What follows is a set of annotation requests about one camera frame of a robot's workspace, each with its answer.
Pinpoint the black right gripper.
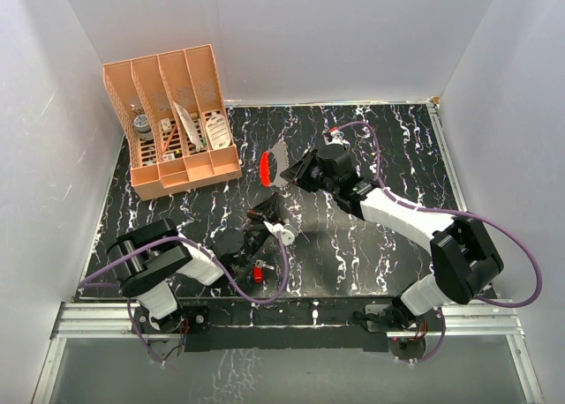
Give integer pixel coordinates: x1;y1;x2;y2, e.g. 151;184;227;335
282;148;339;195

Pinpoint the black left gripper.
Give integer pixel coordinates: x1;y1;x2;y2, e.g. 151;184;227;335
238;192;283;268

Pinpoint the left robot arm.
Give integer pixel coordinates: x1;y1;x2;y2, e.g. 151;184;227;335
112;193;283;333

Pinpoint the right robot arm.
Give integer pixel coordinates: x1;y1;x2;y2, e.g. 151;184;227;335
281;145;504;331

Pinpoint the silver key with red tag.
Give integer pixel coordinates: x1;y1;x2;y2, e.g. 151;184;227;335
252;259;275;283

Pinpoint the white packaged card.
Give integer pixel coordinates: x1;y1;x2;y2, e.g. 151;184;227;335
173;101;205;152

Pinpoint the small white box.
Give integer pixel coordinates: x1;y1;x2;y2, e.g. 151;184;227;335
160;117;172;133

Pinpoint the peach plastic desk organizer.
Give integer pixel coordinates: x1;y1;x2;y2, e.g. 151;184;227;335
103;44;242;200

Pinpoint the round metal tin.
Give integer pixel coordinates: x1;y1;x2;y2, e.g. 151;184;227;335
133;114;153;141

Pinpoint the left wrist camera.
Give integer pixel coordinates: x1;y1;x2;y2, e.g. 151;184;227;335
264;221;298;246

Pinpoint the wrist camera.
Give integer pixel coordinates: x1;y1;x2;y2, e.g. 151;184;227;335
264;221;298;246
323;127;348;147

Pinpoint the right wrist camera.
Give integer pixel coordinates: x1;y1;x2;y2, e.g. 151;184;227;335
323;127;348;147

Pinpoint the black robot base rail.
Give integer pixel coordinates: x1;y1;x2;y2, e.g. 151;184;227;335
133;296;441;355

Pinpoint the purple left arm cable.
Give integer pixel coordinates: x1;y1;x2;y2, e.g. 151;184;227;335
79;234;290;368

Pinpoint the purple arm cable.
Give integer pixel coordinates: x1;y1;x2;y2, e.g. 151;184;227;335
79;234;290;368
333;121;544;363

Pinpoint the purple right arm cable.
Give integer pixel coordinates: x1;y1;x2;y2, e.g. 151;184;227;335
333;121;544;363

